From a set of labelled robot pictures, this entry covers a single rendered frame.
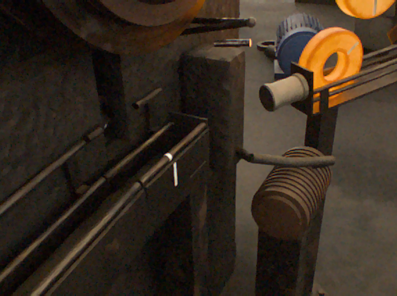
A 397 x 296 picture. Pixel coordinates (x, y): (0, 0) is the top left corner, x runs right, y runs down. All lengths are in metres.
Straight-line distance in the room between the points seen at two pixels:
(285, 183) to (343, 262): 0.67
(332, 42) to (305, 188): 0.32
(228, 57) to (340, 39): 0.31
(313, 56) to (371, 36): 2.39
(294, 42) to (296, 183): 1.78
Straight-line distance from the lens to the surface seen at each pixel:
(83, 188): 0.66
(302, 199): 0.94
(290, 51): 2.69
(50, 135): 0.62
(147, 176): 0.64
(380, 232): 1.73
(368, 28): 3.39
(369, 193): 1.91
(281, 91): 0.97
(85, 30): 0.49
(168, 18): 0.58
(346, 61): 1.08
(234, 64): 0.82
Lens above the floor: 1.07
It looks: 31 degrees down
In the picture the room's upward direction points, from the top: 2 degrees counter-clockwise
